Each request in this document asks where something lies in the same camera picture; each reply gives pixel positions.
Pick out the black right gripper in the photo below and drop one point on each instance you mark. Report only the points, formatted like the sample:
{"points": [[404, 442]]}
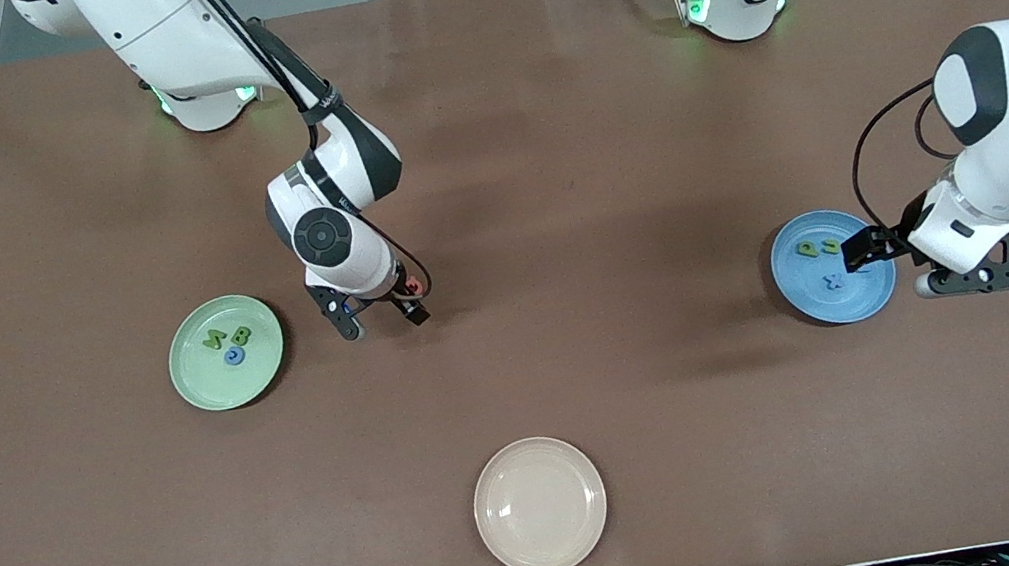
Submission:
{"points": [[401, 300]]}

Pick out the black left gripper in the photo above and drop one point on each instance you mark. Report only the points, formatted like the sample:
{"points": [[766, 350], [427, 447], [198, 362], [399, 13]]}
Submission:
{"points": [[904, 226]]}

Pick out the pinkish red foam letter Q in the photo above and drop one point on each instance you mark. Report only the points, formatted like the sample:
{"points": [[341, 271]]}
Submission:
{"points": [[412, 288]]}

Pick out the green foam letter n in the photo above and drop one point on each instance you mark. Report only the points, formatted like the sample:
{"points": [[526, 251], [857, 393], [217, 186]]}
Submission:
{"points": [[834, 242], [214, 340]]}

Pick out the blue foam letter x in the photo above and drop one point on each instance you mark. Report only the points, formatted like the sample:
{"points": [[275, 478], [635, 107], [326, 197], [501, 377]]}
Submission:
{"points": [[833, 280]]}

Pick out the green foam letter p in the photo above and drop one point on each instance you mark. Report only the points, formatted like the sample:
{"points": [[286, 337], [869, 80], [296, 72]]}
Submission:
{"points": [[805, 250]]}

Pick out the green foam letter B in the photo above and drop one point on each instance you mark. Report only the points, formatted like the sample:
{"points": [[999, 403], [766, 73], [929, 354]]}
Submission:
{"points": [[241, 337]]}

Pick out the blue foam letter C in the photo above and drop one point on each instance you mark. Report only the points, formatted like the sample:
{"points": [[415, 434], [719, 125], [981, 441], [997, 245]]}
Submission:
{"points": [[227, 357]]}

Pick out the light green plate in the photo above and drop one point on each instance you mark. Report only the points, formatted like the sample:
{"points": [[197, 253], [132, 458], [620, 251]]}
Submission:
{"points": [[206, 381]]}

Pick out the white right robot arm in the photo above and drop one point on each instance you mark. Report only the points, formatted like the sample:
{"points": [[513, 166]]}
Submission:
{"points": [[161, 34]]}

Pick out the blue plate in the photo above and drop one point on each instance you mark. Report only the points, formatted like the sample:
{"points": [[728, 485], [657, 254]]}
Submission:
{"points": [[810, 295]]}

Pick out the brown table mat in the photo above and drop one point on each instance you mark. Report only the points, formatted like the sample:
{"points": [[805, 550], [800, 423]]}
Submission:
{"points": [[487, 174]]}

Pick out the beige plate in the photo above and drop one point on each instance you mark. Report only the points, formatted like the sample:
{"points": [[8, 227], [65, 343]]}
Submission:
{"points": [[540, 505]]}

